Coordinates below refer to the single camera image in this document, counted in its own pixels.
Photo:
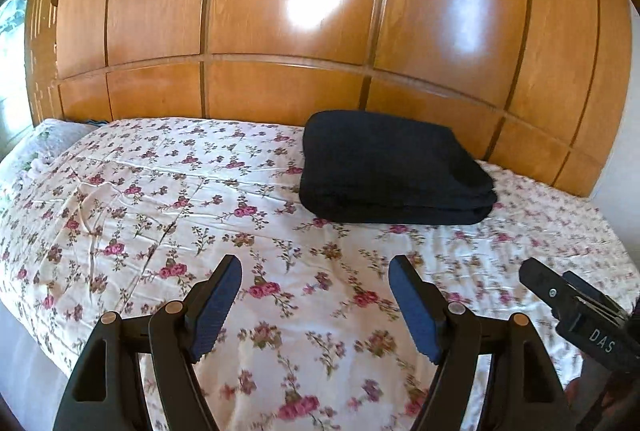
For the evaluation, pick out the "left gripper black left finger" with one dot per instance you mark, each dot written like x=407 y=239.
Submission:
x=105 y=390

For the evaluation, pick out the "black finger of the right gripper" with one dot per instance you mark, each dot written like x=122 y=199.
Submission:
x=550 y=287

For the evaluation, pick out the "black embroidered pants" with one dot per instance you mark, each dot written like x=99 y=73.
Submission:
x=362 y=167

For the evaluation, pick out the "person's right hand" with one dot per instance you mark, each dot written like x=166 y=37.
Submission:
x=572 y=393

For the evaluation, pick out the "floral bedspread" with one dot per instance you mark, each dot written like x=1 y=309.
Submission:
x=135 y=213

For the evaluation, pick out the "white pillow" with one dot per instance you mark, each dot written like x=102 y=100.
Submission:
x=31 y=156

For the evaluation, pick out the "wooden wardrobe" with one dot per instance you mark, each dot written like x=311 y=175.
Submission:
x=534 y=86

